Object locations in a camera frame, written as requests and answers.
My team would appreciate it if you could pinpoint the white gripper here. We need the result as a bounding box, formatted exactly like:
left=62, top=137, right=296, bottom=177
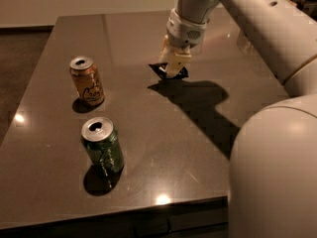
left=158, top=9, right=208, bottom=78

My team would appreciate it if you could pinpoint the black RXBAR chocolate bar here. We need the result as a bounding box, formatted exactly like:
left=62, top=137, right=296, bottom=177
left=149, top=62, right=189, bottom=79

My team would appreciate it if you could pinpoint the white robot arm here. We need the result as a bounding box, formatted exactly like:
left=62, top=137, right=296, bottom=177
left=159, top=0, right=317, bottom=238

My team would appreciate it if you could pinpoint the orange LaCroix soda can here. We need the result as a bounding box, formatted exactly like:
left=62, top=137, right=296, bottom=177
left=69, top=56, right=104, bottom=106

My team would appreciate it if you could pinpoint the green soda can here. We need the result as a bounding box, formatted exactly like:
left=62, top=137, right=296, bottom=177
left=81, top=117, right=124, bottom=175

